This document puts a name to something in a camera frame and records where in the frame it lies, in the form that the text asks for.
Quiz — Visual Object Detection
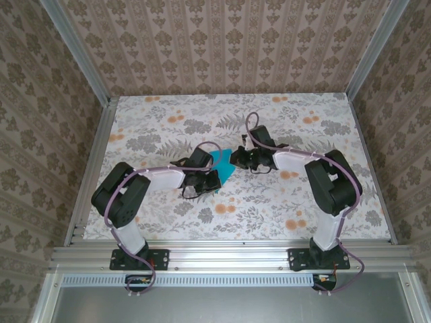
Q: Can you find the black cable port with connectors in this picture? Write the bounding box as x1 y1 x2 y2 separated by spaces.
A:
311 274 338 292
125 274 158 293

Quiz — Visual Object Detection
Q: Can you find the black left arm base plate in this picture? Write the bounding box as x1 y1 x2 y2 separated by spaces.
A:
110 248 169 271

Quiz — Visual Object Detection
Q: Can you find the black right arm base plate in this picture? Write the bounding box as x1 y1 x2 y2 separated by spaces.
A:
288 248 351 272

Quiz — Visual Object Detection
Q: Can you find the floral patterned table cover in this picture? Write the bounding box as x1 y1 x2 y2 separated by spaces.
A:
82 94 393 242

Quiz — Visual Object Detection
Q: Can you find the teal cloth square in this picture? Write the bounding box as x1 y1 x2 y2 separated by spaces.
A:
208 147 236 195

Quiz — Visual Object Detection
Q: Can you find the aluminium frame post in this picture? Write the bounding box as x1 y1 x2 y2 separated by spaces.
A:
40 0 112 106
343 0 411 99

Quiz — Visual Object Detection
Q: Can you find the aluminium cross rail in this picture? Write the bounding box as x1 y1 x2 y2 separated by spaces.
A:
49 244 414 273

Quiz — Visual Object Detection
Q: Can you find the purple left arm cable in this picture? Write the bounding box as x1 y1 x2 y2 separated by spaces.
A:
103 141 224 299

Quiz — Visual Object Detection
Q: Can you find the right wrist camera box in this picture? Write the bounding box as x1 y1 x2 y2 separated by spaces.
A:
239 133 255 151

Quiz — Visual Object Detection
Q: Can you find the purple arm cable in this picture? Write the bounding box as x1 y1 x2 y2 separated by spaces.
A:
103 141 224 299
244 112 367 297

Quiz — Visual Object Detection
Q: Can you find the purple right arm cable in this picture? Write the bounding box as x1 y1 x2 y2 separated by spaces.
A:
244 112 367 297

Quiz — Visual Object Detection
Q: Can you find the slotted grey cable duct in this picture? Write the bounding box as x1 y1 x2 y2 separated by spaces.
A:
62 273 317 288

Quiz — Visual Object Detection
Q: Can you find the grey metal panel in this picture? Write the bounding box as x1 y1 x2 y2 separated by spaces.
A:
46 284 413 323

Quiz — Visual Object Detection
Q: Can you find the aluminium side rail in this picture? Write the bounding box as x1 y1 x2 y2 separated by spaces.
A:
63 97 119 247
347 96 399 246

